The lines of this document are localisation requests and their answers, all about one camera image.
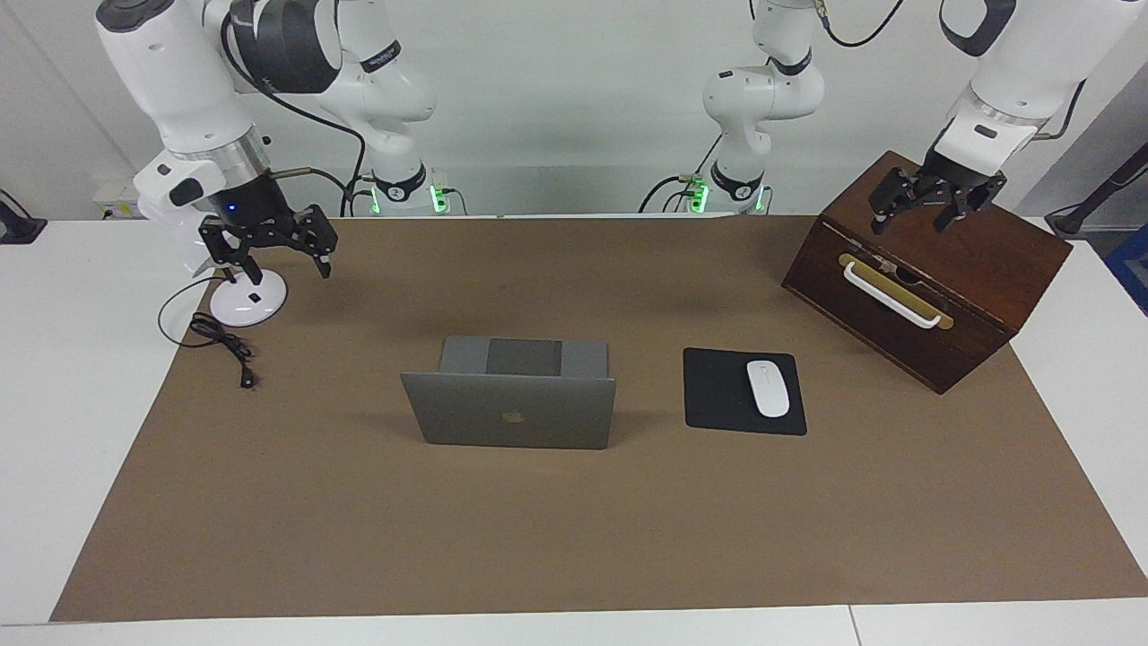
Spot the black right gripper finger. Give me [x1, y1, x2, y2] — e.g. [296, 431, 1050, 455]
[198, 217, 264, 287]
[299, 204, 340, 280]

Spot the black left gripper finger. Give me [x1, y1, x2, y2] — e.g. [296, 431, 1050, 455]
[868, 168, 926, 237]
[933, 175, 1008, 235]

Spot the silver laptop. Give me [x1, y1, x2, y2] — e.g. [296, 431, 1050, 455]
[401, 336, 617, 450]

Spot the dark wooden box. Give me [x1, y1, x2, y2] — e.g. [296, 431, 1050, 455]
[781, 150, 1074, 396]

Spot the white desk lamp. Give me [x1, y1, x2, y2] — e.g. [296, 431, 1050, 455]
[135, 202, 289, 328]

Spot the black tripod leg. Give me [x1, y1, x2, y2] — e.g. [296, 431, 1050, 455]
[1045, 142, 1148, 239]

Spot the white power strip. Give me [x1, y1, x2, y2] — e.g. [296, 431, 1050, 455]
[92, 178, 144, 221]

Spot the black stand foot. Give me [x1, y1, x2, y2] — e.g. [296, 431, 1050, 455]
[0, 188, 48, 245]

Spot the white computer mouse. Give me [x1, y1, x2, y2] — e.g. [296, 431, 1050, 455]
[746, 360, 791, 419]

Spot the black mouse pad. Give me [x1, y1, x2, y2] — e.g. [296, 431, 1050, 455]
[683, 348, 808, 437]

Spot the brown table mat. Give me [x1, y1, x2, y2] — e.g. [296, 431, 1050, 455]
[49, 215, 1148, 623]

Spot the black right base cable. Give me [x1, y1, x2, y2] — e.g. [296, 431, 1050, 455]
[339, 172, 378, 218]

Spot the black base cable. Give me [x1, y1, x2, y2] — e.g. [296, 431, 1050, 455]
[639, 135, 723, 214]
[339, 172, 378, 218]

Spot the brass handle backplate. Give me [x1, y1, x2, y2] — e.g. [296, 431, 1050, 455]
[838, 253, 954, 331]

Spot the black lamp power cable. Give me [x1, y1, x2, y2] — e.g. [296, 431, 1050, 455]
[158, 274, 261, 389]

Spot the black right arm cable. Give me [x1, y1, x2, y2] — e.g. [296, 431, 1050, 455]
[220, 13, 369, 218]

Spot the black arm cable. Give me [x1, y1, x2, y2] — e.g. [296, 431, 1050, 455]
[220, 13, 369, 218]
[816, 0, 1088, 143]

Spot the white box handle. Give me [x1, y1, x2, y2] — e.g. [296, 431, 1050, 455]
[843, 261, 943, 329]

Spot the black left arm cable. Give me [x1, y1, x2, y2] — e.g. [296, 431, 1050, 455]
[816, 0, 1088, 143]

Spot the black left base cable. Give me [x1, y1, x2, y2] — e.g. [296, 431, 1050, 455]
[639, 135, 723, 214]

